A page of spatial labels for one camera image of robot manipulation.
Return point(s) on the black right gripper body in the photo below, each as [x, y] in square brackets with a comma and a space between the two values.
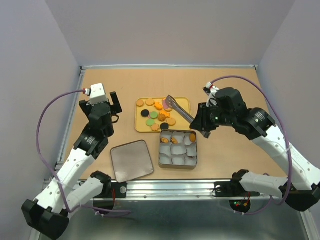
[222, 118]

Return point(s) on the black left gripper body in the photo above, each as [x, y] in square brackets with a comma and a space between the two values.
[110, 107]

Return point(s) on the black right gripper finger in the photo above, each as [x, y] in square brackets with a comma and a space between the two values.
[202, 121]
[206, 133]

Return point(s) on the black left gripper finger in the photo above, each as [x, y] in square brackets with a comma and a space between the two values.
[85, 107]
[116, 106]

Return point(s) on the metal serving tongs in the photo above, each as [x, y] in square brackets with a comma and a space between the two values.
[173, 104]

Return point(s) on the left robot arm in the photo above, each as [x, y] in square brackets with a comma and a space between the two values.
[48, 212]

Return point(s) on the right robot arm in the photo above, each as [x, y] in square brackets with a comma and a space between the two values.
[300, 189]

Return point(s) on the plain round tan cookie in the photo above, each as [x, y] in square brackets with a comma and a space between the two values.
[140, 103]

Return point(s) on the black sandwich cookie left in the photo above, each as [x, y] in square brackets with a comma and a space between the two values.
[145, 113]

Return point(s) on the black sandwich cookie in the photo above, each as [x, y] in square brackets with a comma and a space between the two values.
[145, 113]
[164, 126]

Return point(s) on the dotted round biscuit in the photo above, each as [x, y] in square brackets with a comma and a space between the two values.
[171, 121]

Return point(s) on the gold square cookie tin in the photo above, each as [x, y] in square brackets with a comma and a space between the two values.
[182, 156]

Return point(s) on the yellow cookie tray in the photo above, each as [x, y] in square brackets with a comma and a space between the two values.
[140, 122]

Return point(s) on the green sandwich cookie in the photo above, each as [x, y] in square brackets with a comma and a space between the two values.
[153, 115]
[150, 122]

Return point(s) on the green sandwich cookie upper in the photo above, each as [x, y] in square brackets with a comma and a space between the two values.
[153, 115]

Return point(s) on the pink sandwich cookie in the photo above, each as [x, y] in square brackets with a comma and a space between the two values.
[165, 106]

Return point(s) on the orange fish cookie upper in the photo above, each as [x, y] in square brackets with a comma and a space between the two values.
[158, 106]

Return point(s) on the flower shaped tan cookie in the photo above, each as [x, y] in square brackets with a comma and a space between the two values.
[155, 127]

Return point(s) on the gold tin lid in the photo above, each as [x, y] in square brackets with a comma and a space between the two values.
[131, 161]

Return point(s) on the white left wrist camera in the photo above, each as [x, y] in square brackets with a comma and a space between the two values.
[96, 94]

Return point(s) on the aluminium front rail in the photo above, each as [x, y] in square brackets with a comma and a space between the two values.
[169, 190]

